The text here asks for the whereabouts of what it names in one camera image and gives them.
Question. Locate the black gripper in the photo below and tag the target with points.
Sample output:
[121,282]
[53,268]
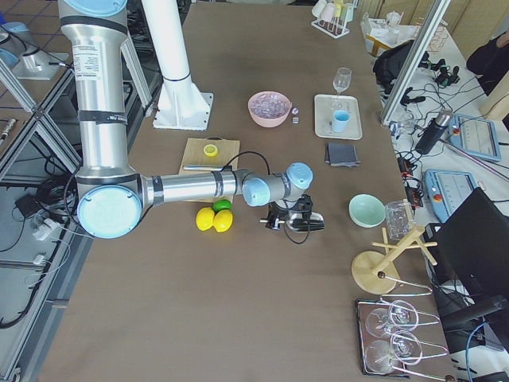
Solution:
[295,217]

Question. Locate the stainless steel ice scoop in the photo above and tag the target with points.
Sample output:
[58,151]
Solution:
[305,222]

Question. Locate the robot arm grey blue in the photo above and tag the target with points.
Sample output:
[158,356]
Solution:
[112,195]

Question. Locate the pile of clear ice cubes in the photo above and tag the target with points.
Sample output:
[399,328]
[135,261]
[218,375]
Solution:
[269,106]

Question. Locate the blue plastic cup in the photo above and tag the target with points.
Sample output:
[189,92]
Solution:
[340,121]

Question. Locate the wooden cup tree stand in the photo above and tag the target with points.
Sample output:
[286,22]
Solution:
[376,273]

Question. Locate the white cup rack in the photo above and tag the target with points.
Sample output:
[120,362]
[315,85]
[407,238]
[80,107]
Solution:
[338,27]

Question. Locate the pink cup on rack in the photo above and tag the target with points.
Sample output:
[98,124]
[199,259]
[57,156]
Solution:
[328,12]

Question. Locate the lower whole yellow lemon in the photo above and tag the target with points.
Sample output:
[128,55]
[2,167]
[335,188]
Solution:
[223,220]

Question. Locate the whole yellow lemon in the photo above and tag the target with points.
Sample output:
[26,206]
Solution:
[205,218]
[223,220]

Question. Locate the green lime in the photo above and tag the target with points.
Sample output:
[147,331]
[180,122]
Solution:
[220,205]

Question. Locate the upper whole yellow lemon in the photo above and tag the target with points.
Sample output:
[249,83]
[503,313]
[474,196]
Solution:
[205,218]

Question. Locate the grey folded cloth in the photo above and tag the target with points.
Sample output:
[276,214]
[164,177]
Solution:
[340,154]

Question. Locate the wooden cutting board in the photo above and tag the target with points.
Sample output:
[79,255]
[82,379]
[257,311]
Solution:
[199,159]

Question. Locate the green bowl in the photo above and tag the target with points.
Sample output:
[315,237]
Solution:
[366,211]

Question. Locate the half lemon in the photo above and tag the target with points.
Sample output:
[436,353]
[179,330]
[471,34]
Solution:
[211,150]

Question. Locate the steel muddler black tip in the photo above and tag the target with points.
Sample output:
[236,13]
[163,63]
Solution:
[195,167]

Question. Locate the pink bowl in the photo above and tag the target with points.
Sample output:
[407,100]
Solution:
[269,122]

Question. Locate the cream rabbit tray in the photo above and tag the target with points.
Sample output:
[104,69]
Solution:
[325,105]

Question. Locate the clear glass jar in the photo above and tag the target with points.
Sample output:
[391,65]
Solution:
[399,219]

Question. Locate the clear wine glass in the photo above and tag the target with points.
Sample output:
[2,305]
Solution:
[342,80]

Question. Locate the black tray with glasses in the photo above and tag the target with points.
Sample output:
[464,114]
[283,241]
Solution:
[388,341]

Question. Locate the blue teach pendant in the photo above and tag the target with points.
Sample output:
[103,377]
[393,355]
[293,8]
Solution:
[447,190]
[474,135]

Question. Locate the black water bottle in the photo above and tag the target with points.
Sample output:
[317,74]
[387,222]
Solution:
[433,132]

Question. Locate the black bag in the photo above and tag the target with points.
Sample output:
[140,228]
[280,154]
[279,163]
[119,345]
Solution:
[389,64]

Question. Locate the person in dark clothes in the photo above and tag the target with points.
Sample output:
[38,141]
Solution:
[490,62]

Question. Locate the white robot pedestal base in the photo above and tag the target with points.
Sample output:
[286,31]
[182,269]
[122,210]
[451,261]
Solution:
[181,104]

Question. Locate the aluminium frame post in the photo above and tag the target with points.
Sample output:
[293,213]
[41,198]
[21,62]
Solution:
[421,42]

